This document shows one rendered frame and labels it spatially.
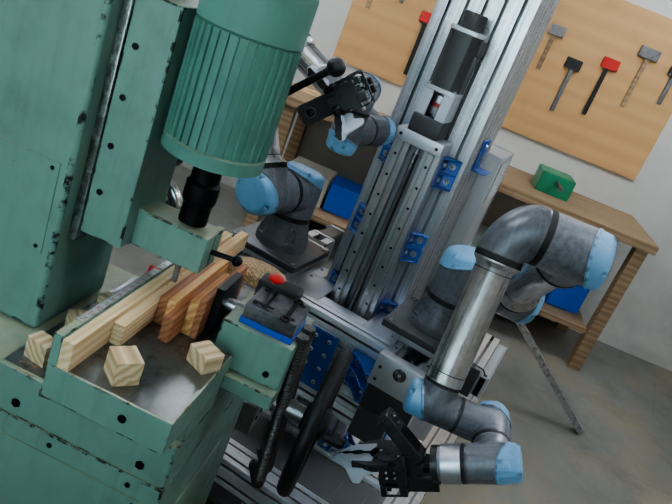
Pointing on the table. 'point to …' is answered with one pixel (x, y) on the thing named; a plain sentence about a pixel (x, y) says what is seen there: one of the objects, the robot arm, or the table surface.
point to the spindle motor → (236, 82)
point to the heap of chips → (254, 270)
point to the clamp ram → (224, 301)
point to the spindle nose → (199, 197)
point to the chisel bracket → (175, 237)
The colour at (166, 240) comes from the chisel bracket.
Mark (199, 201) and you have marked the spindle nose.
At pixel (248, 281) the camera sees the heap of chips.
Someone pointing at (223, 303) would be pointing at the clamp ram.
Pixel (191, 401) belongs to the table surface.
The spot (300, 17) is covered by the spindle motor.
